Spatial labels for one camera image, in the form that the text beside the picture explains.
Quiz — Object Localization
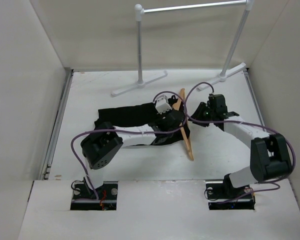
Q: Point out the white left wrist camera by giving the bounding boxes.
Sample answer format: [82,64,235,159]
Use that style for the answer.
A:
[155,94,172,115]

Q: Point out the wooden clothes hanger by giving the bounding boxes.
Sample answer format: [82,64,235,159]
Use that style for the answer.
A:
[172,88,194,161]

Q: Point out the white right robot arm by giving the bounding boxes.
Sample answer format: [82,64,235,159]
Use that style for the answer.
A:
[189,94,294,203]

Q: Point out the white clothes rack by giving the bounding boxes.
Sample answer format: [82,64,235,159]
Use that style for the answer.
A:
[111,0,255,97]

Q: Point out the black trousers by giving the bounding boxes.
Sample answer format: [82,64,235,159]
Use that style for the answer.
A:
[94,102,184,146]

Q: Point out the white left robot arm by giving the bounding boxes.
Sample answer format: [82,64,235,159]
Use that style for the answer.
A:
[80,109,185,200]

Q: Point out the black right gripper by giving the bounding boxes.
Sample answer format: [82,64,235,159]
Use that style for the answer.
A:
[187,102,216,128]

